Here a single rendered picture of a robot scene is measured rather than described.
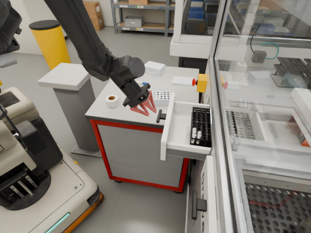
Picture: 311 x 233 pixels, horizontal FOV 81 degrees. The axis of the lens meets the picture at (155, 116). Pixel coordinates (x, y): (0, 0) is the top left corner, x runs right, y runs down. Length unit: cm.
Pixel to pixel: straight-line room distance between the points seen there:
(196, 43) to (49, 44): 228
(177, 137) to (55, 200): 88
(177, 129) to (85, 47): 46
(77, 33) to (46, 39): 268
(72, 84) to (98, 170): 78
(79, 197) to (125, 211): 37
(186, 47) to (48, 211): 137
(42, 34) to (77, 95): 185
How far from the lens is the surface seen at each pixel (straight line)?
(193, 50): 142
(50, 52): 320
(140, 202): 150
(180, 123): 79
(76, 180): 135
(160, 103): 99
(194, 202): 51
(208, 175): 54
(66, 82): 132
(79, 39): 48
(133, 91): 60
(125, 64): 51
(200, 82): 95
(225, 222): 43
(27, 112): 116
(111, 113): 97
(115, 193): 155
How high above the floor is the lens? 138
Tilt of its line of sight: 42 degrees down
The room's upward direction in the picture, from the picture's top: straight up
